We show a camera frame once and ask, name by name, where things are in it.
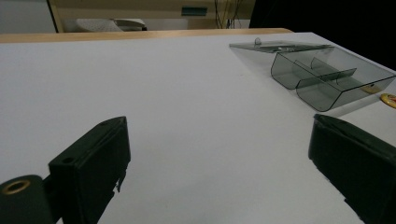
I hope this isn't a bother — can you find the clear grey plastic divided box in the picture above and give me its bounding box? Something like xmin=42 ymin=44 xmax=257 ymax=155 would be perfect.
xmin=270 ymin=46 xmax=396 ymax=113

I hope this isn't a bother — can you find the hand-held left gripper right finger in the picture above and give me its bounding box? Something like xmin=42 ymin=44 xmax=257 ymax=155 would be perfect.
xmin=307 ymin=113 xmax=396 ymax=224

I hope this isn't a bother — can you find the beige cabinet with dark slot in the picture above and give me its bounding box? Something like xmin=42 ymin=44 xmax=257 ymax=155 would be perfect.
xmin=47 ymin=0 xmax=257 ymax=34

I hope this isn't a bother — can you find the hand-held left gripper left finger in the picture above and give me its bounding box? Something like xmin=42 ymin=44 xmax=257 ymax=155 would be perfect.
xmin=48 ymin=116 xmax=132 ymax=224

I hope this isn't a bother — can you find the round yellow badge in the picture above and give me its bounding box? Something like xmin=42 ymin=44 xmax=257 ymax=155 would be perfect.
xmin=380 ymin=92 xmax=396 ymax=109

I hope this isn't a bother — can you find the white office chair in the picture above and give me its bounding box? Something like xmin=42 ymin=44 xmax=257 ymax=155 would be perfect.
xmin=75 ymin=18 xmax=149 ymax=33

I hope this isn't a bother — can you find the clear grey plastic box lid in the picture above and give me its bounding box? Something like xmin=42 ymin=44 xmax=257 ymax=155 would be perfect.
xmin=229 ymin=36 xmax=334 ymax=54

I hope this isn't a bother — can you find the bundle of yellow cables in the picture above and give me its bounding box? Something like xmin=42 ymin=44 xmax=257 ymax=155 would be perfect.
xmin=214 ymin=0 xmax=245 ymax=30

